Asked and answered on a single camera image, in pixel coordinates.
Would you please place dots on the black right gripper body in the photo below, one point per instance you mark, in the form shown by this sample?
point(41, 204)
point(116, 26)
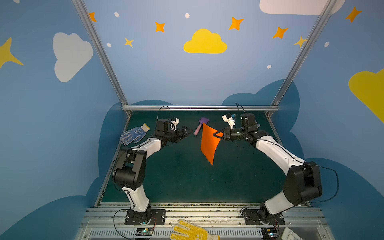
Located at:
point(227, 134)

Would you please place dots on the purple pink toy spatula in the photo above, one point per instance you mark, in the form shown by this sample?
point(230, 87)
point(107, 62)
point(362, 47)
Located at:
point(202, 121)

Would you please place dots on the blue dotted glove left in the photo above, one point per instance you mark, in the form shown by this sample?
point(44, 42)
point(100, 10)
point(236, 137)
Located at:
point(134, 135)

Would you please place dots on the white object bottom right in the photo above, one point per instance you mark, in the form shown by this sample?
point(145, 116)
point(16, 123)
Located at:
point(289, 234)

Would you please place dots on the orange square paper sheet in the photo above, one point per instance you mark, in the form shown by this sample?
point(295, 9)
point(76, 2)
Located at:
point(209, 143)

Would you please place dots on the right green circuit board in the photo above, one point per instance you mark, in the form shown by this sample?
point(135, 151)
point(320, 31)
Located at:
point(270, 234)

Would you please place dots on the yellow dotted glove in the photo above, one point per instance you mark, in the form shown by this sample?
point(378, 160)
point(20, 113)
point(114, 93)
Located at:
point(185, 230)

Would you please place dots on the left aluminium frame post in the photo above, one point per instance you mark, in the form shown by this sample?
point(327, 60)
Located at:
point(91, 30)

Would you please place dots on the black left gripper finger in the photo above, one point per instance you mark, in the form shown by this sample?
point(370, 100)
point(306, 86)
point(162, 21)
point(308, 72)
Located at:
point(185, 131)
point(182, 135)

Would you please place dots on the aluminium front rail base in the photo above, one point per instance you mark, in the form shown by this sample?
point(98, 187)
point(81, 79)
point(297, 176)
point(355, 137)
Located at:
point(106, 222)

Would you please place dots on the green circuit board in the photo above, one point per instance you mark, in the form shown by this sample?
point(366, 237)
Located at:
point(141, 232)
point(270, 234)

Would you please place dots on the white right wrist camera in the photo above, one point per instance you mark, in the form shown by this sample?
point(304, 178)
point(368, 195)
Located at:
point(230, 119)

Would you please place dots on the left green circuit board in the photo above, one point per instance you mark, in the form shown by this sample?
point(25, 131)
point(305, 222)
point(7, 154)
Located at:
point(141, 232)

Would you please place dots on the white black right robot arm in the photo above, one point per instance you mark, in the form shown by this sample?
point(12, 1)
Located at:
point(303, 179)

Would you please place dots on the right aluminium frame post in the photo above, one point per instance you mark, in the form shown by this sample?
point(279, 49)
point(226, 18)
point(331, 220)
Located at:
point(317, 29)

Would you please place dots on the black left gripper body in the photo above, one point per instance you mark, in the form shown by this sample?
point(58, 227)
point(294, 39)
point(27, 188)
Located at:
point(178, 133)

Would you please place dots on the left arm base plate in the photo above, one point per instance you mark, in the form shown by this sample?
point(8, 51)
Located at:
point(147, 218)

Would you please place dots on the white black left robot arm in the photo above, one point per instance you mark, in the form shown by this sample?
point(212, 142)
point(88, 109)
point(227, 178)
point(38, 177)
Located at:
point(129, 171)

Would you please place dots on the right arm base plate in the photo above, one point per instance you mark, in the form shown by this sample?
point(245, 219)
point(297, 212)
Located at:
point(258, 217)

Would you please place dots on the horizontal aluminium frame rail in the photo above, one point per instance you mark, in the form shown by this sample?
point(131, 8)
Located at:
point(199, 108)

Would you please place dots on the aluminium frame post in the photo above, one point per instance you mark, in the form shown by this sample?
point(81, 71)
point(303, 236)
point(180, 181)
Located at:
point(317, 29)
point(91, 30)

